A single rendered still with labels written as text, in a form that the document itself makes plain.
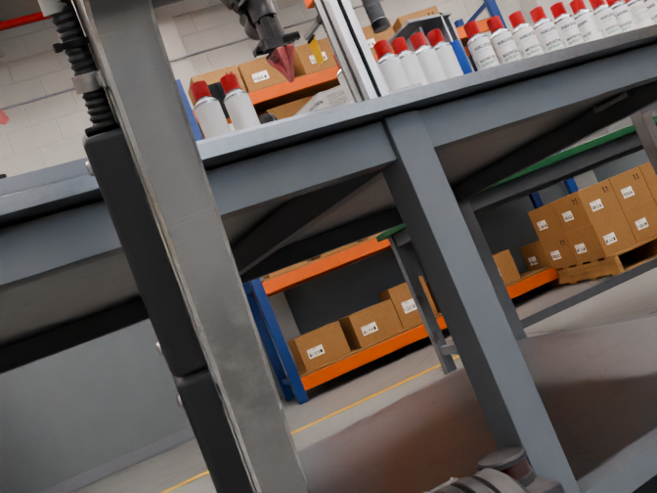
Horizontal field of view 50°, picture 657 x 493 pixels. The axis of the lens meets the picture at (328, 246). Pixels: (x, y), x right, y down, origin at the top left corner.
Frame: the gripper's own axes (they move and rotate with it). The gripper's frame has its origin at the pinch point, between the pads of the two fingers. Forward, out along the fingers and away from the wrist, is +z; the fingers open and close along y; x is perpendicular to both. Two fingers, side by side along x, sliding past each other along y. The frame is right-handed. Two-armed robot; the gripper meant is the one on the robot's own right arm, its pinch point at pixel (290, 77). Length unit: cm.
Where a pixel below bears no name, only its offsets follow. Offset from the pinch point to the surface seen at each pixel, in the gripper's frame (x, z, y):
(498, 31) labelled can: 14, 7, -50
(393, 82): 15.1, 11.8, -14.5
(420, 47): 14.4, 5.5, -25.9
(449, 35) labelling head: 8.6, 2.5, -40.4
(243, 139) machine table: 60, 27, 44
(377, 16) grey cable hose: 24.4, 0.3, -10.5
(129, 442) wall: -438, 97, 10
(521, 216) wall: -362, 57, -374
